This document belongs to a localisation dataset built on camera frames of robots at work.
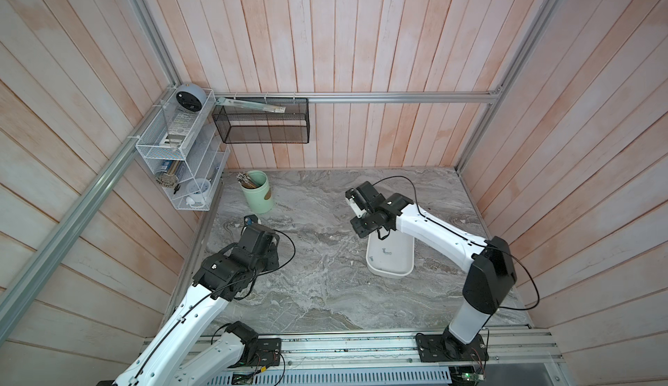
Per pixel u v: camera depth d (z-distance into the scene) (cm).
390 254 93
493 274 45
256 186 96
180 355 41
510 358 72
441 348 70
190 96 80
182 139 71
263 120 106
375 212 62
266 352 73
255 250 53
